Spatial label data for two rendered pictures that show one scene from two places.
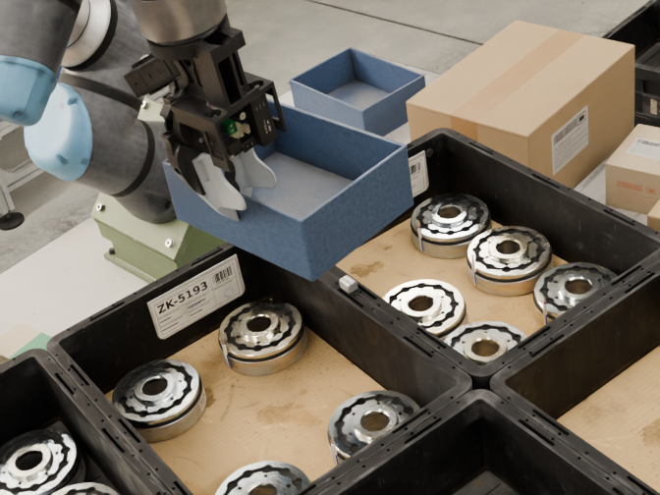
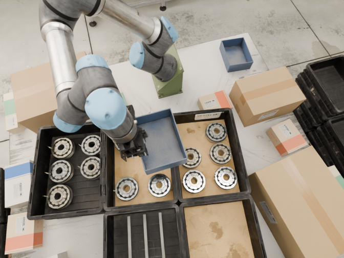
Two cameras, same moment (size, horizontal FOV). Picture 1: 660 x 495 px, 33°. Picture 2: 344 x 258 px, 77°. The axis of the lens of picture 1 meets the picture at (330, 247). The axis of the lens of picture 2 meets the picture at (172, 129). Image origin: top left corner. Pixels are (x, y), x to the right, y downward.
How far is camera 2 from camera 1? 76 cm
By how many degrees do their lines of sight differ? 35
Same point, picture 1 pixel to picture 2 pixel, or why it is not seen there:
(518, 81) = (267, 91)
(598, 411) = (206, 210)
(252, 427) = (139, 162)
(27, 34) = (71, 119)
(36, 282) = (133, 69)
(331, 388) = not seen: hidden behind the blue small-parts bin
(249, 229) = not seen: hidden behind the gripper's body
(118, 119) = (152, 60)
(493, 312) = (207, 165)
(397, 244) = (201, 127)
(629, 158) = (277, 129)
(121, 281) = (149, 81)
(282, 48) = not seen: outside the picture
